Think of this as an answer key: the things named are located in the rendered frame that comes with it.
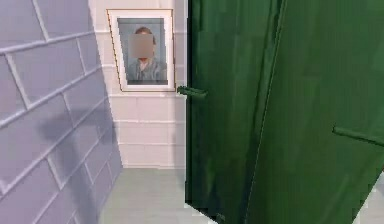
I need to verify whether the white framed portrait picture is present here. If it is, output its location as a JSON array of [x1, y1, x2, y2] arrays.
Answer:
[[106, 8, 176, 93]]

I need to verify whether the green room door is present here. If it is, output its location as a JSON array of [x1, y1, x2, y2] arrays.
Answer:
[[185, 0, 384, 224]]

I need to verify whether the green door handle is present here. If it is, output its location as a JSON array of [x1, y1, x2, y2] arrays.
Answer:
[[176, 85, 209, 100], [331, 125, 384, 148]]

